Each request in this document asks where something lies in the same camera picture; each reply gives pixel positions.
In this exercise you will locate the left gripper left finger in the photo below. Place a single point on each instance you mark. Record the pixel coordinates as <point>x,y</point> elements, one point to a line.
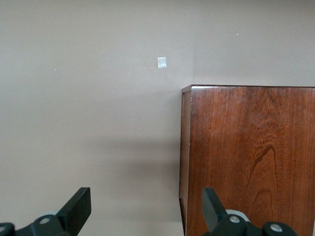
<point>71,218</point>

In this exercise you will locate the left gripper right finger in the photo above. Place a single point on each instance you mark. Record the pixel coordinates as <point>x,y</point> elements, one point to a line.
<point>221,223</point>

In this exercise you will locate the small clear tape piece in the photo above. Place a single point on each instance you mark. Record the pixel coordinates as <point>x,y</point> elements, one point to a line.
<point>161,62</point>

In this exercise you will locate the dark brown wooden cabinet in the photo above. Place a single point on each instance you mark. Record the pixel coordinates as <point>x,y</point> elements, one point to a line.
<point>258,147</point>

